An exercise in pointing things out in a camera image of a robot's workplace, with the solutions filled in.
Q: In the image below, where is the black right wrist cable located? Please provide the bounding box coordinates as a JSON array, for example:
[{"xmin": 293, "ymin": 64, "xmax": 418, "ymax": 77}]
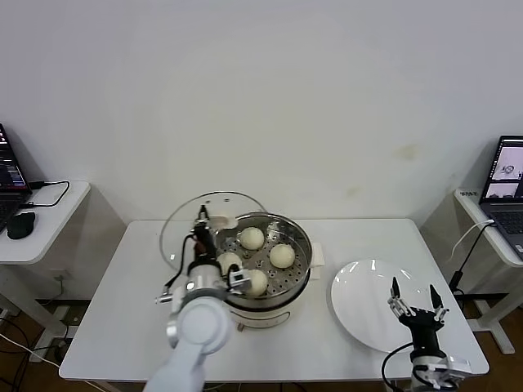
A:
[{"xmin": 382, "ymin": 342, "xmax": 416, "ymax": 392}]

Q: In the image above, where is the white round plate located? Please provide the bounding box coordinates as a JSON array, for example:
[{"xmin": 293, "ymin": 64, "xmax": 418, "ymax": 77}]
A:
[{"xmin": 330, "ymin": 259, "xmax": 436, "ymax": 354}]

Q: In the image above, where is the white cable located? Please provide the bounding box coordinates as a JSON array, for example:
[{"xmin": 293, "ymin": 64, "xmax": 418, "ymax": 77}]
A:
[{"xmin": 447, "ymin": 220, "xmax": 496, "ymax": 262}]

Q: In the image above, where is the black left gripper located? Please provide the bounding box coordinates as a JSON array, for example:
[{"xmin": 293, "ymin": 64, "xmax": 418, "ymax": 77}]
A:
[{"xmin": 191, "ymin": 204, "xmax": 217, "ymax": 266}]

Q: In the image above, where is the dark laptop with red screen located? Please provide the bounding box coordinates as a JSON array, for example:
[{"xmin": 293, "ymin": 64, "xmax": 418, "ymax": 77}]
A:
[{"xmin": 0, "ymin": 122, "xmax": 34, "ymax": 236}]

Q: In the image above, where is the grey laptop showing camera views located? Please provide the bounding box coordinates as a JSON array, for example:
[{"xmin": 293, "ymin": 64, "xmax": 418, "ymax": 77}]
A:
[{"xmin": 480, "ymin": 134, "xmax": 523, "ymax": 262}]

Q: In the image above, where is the glass lid with cream handle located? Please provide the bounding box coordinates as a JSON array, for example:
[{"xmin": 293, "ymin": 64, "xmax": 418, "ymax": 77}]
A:
[{"xmin": 158, "ymin": 189, "xmax": 266, "ymax": 283}]

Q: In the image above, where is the white side desk beige panel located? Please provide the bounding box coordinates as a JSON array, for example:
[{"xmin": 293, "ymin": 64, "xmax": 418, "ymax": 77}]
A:
[{"xmin": 0, "ymin": 180, "xmax": 128, "ymax": 363}]

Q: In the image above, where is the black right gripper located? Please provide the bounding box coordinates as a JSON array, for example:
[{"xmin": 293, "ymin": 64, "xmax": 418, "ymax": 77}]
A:
[{"xmin": 387, "ymin": 276, "xmax": 449, "ymax": 354}]

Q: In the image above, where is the black power adapter cable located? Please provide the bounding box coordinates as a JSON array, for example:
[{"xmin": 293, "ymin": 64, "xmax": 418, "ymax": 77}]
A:
[{"xmin": 448, "ymin": 223, "xmax": 496, "ymax": 296}]

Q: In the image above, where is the white steamed baozi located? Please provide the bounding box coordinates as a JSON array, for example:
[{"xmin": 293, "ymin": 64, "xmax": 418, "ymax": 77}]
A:
[
  {"xmin": 239, "ymin": 226, "xmax": 266, "ymax": 251},
  {"xmin": 244, "ymin": 269, "xmax": 270, "ymax": 297},
  {"xmin": 269, "ymin": 243, "xmax": 296, "ymax": 270},
  {"xmin": 216, "ymin": 252, "xmax": 243, "ymax": 278}
]

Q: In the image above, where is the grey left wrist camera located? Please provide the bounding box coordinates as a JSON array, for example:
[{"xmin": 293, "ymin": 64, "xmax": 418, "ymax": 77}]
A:
[{"xmin": 227, "ymin": 268, "xmax": 251, "ymax": 293}]

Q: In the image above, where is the cream electric pot base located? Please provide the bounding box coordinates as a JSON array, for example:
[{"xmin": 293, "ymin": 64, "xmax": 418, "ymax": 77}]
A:
[{"xmin": 226, "ymin": 265, "xmax": 315, "ymax": 332}]

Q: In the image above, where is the black laptop charging cable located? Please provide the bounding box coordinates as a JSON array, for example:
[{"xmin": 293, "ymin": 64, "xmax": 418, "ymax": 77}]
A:
[{"xmin": 22, "ymin": 179, "xmax": 71, "ymax": 209}]

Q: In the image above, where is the black computer mouse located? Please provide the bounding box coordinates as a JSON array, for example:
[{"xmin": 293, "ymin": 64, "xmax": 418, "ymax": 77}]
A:
[{"xmin": 7, "ymin": 211, "xmax": 37, "ymax": 240}]

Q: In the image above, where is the steel perforated steamer basket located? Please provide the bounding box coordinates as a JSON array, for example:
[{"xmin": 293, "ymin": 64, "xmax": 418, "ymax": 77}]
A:
[{"xmin": 212, "ymin": 212, "xmax": 327, "ymax": 310}]

